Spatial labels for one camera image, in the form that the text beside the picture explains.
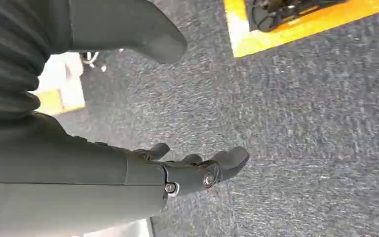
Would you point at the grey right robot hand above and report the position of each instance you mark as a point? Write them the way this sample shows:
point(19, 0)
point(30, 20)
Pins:
point(62, 183)

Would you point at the white flat panel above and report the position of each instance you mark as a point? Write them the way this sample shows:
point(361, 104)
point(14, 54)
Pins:
point(124, 229)

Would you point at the shiny metal part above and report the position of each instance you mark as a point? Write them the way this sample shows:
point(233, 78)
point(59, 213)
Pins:
point(93, 59)

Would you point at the ribbed grey right arm sleeve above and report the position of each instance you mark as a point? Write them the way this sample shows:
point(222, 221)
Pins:
point(6, 49)

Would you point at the black robot foot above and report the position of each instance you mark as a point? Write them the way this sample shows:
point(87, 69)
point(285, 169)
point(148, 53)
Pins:
point(263, 16)

